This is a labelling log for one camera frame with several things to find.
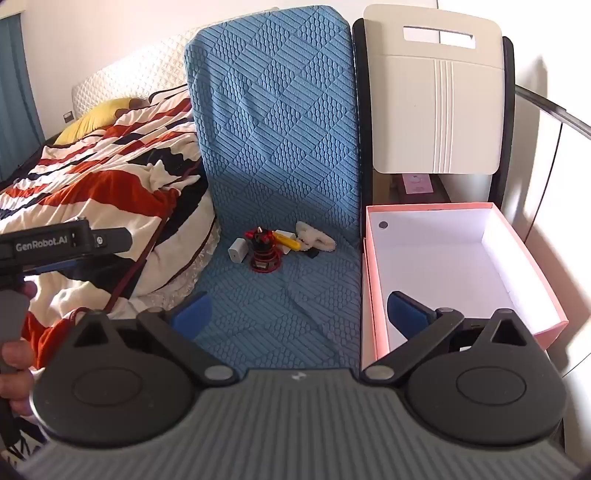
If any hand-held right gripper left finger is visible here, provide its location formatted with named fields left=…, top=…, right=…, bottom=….
left=74, top=292, right=238, bottom=387

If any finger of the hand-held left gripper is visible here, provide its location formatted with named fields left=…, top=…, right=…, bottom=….
left=27, top=257, right=117, bottom=278
left=91, top=227, right=134, bottom=255

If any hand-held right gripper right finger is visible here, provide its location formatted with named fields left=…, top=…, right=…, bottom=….
left=360, top=291, right=532, bottom=387

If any pink box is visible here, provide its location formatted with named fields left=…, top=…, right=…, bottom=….
left=360, top=202, right=569, bottom=371

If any red black toy robot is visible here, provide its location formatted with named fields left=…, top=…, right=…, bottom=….
left=246, top=226, right=283, bottom=274

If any white fluffy plush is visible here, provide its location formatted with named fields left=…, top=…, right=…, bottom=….
left=295, top=222, right=336, bottom=254

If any person's left hand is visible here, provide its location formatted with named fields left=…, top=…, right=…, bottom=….
left=0, top=281, right=38, bottom=417

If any cream lace bedsheet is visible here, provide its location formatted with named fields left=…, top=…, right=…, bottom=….
left=115, top=217, right=221, bottom=315

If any red white striped blanket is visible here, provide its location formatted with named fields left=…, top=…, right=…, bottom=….
left=0, top=85, right=218, bottom=365

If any white charger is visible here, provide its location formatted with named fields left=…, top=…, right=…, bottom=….
left=228, top=237, right=250, bottom=265

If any yellow pillow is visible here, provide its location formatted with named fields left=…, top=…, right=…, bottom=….
left=54, top=97, right=149, bottom=145

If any brown cardboard box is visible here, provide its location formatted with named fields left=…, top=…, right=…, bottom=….
left=373, top=172, right=458, bottom=208

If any pink card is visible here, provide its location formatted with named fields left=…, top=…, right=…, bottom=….
left=402, top=173, right=435, bottom=194

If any teal curtain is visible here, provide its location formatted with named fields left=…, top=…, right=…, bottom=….
left=0, top=13, right=47, bottom=182

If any white quilted headboard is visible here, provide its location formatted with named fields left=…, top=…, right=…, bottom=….
left=71, top=7, right=279, bottom=119

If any white wardrobe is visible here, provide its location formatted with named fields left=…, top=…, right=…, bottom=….
left=503, top=88, right=591, bottom=416

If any blue quilted mat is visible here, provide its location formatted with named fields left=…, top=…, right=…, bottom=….
left=184, top=4, right=365, bottom=376

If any white folding table top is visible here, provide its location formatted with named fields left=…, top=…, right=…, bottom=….
left=362, top=4, right=504, bottom=176

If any dark metal bar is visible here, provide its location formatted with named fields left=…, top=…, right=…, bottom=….
left=515, top=85, right=591, bottom=140

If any black frame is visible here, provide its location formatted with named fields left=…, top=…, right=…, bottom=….
left=352, top=18, right=516, bottom=259

